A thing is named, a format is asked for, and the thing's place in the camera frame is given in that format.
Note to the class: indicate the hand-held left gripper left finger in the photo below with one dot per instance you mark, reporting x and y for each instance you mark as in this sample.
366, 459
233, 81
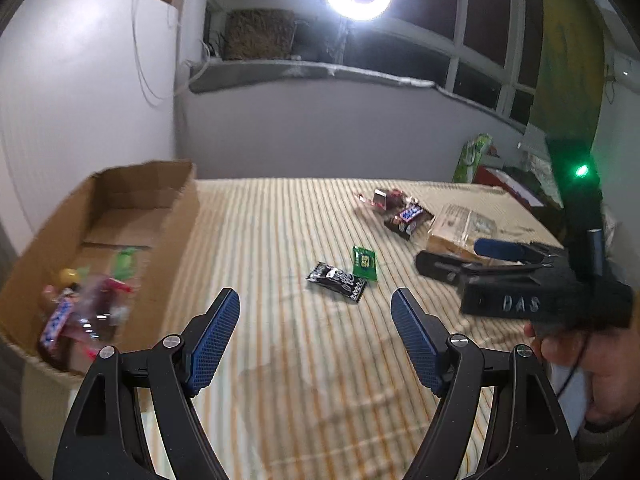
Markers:
210, 345

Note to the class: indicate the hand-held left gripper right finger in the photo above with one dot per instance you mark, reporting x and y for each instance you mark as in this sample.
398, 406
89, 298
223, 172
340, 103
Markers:
417, 340

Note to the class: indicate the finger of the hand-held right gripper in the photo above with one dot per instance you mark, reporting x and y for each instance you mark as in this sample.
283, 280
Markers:
450, 270
500, 247

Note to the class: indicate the clear bread pack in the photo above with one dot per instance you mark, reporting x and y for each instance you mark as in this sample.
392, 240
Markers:
455, 232

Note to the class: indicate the dark brown chocolate bar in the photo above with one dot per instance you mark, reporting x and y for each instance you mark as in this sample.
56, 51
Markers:
407, 221

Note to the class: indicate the small green snack packet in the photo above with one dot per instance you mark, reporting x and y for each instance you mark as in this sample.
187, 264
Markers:
365, 262

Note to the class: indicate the red black snack packet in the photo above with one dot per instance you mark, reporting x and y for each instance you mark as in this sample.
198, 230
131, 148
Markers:
384, 200

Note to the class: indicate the small black snack packet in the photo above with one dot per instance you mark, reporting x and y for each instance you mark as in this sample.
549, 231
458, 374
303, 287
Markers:
336, 281

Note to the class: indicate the clear red snack packet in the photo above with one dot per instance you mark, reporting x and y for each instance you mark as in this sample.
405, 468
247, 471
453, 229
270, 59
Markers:
102, 305

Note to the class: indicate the clear green candy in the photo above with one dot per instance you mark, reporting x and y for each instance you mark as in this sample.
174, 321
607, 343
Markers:
123, 264

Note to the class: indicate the brown cardboard box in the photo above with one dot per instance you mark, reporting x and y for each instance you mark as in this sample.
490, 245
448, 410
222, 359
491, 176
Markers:
165, 220

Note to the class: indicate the blue white snack bar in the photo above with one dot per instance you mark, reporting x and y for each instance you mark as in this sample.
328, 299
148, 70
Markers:
56, 321

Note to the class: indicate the person's right hand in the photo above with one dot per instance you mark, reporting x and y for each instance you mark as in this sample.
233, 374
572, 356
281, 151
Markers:
615, 380

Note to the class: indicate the red box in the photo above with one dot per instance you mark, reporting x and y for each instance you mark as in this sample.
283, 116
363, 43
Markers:
500, 182

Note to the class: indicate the striped yellow cloth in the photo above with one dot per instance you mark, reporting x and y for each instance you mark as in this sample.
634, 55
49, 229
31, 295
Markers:
300, 360

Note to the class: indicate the green shopping bag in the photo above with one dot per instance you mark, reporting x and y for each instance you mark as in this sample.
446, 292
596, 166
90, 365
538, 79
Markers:
470, 157

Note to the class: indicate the white air conditioner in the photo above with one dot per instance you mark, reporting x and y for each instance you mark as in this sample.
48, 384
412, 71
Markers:
627, 69

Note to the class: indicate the grey sill mat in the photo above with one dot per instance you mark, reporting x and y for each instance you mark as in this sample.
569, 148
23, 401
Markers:
300, 70

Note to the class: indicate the black tripod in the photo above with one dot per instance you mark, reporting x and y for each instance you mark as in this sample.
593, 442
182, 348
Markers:
340, 40

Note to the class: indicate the large window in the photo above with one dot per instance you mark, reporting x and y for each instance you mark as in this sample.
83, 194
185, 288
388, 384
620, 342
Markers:
435, 0

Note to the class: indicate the white cabinet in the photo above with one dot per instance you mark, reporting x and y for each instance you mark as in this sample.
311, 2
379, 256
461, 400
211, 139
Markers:
75, 85

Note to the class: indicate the patterned brown cushion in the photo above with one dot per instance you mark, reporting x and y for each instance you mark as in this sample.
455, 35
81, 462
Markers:
260, 35

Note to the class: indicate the green yellow wall poster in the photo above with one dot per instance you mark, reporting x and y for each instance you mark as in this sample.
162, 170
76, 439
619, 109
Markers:
570, 60

